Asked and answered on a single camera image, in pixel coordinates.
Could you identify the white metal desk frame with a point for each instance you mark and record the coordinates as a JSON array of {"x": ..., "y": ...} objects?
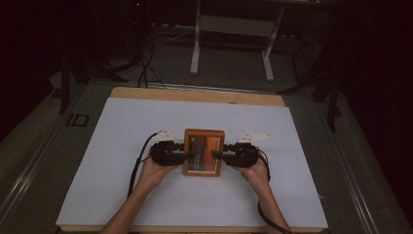
[{"x": 232, "y": 27}]

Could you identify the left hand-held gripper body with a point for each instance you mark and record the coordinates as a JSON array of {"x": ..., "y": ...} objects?
[{"x": 164, "y": 154}]

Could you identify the person's left hand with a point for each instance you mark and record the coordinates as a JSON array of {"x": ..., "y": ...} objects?
[{"x": 154, "y": 174}]

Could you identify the white table cover sheet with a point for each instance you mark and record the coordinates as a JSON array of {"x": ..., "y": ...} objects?
[{"x": 207, "y": 113}]

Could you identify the black floor plate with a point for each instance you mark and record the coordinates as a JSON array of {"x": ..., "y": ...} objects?
[{"x": 78, "y": 120}]

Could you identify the black metal stand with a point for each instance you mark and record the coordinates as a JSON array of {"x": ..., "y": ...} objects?
[
  {"x": 331, "y": 97},
  {"x": 66, "y": 87}
]

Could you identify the wooden picture frame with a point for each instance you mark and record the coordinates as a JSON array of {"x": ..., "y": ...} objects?
[{"x": 204, "y": 136}]

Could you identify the metal floor rail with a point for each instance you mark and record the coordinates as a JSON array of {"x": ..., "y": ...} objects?
[
  {"x": 29, "y": 169},
  {"x": 350, "y": 169},
  {"x": 211, "y": 87}
]

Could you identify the person's right hand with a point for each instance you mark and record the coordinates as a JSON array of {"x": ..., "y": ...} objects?
[{"x": 256, "y": 175}]

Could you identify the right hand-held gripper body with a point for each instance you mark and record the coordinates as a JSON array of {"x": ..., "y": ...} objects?
[{"x": 243, "y": 155}]

